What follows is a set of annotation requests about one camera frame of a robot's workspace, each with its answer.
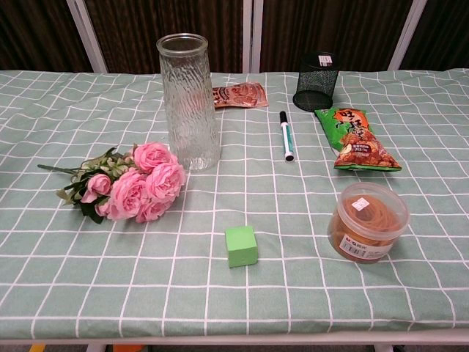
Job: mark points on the pink artificial rose bouquet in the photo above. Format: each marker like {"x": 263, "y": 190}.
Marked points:
{"x": 128, "y": 190}

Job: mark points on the clear textured glass vase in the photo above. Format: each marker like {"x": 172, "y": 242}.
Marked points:
{"x": 190, "y": 110}

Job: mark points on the white marker with black cap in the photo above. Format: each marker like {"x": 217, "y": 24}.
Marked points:
{"x": 286, "y": 136}

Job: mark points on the green cube block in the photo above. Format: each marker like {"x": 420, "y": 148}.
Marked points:
{"x": 241, "y": 246}

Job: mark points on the orange snack packet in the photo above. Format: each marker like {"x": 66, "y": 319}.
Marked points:
{"x": 242, "y": 96}

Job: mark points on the black mesh pen holder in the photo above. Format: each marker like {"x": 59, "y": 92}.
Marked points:
{"x": 317, "y": 84}

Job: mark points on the green and orange snack bag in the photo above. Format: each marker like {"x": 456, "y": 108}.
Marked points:
{"x": 355, "y": 141}

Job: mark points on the clear tub of rubber bands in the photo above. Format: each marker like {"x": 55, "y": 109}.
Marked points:
{"x": 366, "y": 227}

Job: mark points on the green checked tablecloth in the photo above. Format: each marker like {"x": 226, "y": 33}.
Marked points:
{"x": 110, "y": 275}

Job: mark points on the dark brown curtain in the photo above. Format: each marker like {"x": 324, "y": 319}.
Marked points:
{"x": 348, "y": 25}

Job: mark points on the white metal frame post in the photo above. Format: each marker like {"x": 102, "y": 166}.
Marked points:
{"x": 253, "y": 34}
{"x": 406, "y": 36}
{"x": 87, "y": 34}

